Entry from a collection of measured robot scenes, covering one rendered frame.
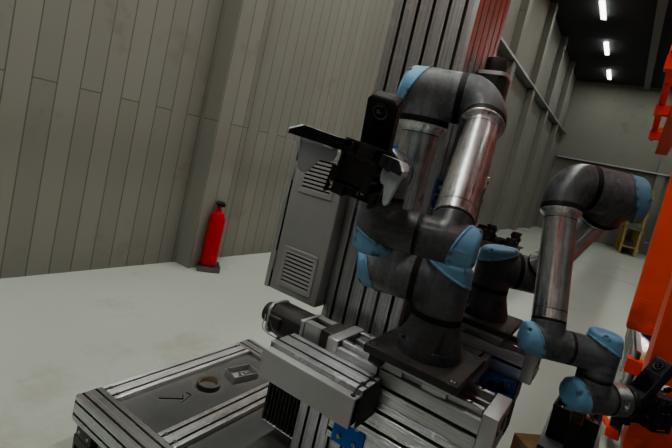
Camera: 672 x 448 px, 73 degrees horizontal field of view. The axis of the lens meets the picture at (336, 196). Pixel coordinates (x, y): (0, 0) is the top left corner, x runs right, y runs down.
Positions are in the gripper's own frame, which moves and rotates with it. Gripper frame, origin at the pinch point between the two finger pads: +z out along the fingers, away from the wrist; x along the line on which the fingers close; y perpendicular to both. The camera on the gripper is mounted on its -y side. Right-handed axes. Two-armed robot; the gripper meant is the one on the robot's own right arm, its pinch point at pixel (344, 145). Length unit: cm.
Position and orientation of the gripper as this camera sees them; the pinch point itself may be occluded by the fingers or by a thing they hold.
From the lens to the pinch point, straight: 53.5
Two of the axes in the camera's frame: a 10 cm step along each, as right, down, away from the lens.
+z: -3.2, 0.2, -9.5
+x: -8.8, -3.7, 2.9
